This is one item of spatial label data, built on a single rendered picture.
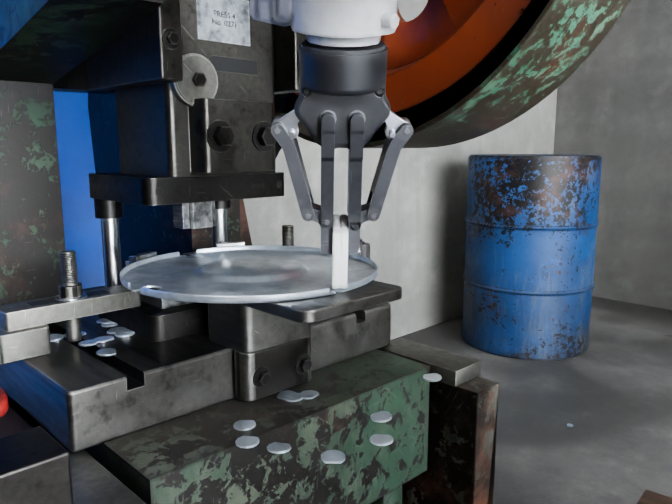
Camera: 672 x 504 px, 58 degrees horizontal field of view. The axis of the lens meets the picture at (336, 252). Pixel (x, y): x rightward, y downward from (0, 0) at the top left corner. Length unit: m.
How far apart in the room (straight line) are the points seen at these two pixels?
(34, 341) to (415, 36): 0.69
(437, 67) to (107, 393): 0.62
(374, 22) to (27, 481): 0.42
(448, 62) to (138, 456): 0.65
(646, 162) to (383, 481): 3.31
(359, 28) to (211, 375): 0.39
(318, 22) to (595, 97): 3.60
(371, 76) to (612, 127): 3.52
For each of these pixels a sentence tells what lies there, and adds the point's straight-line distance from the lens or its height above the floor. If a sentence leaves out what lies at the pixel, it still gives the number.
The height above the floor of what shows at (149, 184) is 0.88.
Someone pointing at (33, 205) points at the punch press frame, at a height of 0.85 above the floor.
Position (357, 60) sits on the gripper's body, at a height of 0.99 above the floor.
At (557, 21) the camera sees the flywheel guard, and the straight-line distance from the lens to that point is 0.84.
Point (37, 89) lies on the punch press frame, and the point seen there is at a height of 1.00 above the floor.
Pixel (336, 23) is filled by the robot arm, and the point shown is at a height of 1.02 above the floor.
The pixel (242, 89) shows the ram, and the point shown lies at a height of 0.99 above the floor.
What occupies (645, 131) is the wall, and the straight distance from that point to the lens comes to 3.94.
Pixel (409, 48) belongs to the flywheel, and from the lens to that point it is 1.02.
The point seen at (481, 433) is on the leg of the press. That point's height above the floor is 0.56.
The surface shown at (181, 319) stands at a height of 0.73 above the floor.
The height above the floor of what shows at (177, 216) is 0.84.
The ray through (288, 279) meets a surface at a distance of 0.66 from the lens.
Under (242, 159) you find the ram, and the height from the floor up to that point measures 0.91.
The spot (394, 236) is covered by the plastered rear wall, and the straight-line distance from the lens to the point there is 2.89.
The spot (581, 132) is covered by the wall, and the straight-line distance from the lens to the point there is 4.07.
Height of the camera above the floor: 0.93
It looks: 10 degrees down
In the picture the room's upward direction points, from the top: straight up
